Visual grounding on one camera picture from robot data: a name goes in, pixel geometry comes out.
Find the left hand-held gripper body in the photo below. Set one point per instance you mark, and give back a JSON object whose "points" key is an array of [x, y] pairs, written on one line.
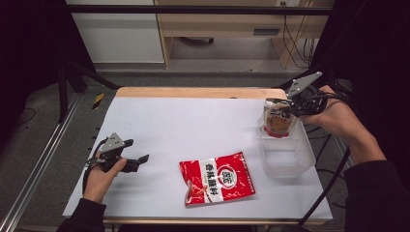
{"points": [[111, 154]]}

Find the black curtain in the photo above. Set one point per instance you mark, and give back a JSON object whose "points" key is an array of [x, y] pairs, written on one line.
{"points": [[29, 48], [377, 64]]}

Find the black horizontal frame bar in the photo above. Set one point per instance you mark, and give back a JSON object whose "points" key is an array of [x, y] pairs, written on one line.
{"points": [[193, 9]]}

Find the white cabinet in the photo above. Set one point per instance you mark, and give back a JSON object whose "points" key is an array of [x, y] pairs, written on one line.
{"points": [[119, 35]]}

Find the red and white sauce packet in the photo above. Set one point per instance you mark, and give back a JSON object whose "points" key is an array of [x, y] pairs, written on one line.
{"points": [[219, 179]]}

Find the person's right hand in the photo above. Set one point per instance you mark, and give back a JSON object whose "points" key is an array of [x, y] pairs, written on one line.
{"points": [[338, 117]]}

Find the clear plastic container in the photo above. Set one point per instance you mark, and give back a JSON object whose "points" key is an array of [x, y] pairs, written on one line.
{"points": [[286, 158]]}

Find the white table sheet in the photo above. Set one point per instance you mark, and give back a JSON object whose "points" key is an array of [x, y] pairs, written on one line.
{"points": [[193, 129]]}

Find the yellow and black tape marker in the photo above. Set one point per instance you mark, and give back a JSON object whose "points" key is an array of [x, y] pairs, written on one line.
{"points": [[98, 100]]}

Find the beige and red spout pouch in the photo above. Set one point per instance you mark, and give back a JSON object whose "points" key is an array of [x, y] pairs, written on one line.
{"points": [[278, 124]]}

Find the person's dark clothing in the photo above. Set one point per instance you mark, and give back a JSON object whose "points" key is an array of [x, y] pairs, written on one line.
{"points": [[180, 228]]}

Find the light wooden desk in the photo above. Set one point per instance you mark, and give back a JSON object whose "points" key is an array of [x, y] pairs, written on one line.
{"points": [[225, 22]]}

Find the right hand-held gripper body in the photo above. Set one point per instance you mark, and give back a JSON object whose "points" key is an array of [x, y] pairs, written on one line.
{"points": [[307, 100]]}

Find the person's left hand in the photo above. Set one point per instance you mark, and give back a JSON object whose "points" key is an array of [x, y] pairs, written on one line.
{"points": [[98, 185]]}

